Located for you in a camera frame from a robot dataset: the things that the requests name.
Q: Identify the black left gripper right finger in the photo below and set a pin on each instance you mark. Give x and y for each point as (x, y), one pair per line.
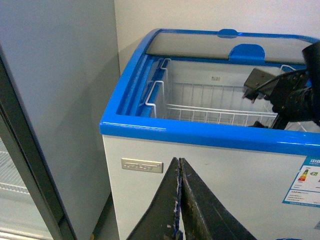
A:
(204, 216)

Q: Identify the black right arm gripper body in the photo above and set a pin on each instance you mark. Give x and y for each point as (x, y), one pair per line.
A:
(288, 93)

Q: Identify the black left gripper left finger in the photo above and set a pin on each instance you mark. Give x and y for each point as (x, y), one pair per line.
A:
(161, 221)

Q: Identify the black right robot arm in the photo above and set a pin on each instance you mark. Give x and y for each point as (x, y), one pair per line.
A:
(268, 185)

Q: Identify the tall grey display fridge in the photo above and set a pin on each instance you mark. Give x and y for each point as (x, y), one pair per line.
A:
(62, 57)

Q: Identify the silver brand name plate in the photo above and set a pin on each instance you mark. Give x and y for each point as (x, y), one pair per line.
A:
(142, 165)

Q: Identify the glass sliding freezer lid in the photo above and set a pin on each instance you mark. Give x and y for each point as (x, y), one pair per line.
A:
(231, 45)

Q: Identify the energy rating label sticker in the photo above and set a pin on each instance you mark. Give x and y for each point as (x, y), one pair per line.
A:
(305, 189)

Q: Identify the white chest freezer blue rim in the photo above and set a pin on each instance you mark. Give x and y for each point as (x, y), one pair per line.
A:
(129, 132)

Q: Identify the white wire freezer basket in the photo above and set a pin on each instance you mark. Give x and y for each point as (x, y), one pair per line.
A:
(204, 92)

